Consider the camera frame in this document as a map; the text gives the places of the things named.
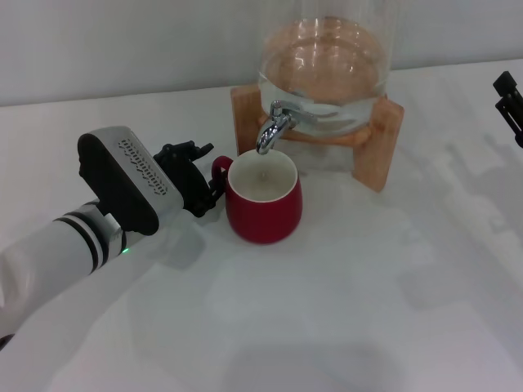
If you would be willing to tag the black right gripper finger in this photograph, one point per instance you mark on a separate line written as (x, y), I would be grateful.
(506, 83)

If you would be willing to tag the red ceramic cup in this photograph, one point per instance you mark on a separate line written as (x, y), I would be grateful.
(265, 220)

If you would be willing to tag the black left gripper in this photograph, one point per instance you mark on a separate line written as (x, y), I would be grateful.
(188, 183)

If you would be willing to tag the chrome faucet tap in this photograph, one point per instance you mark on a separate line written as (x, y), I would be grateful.
(271, 128)

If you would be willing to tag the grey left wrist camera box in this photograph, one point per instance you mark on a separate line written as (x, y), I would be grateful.
(118, 192)

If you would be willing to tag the glass water dispenser jar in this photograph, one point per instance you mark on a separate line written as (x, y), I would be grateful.
(327, 61)

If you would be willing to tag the wooden dispenser stand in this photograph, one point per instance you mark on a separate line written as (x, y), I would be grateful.
(247, 122)

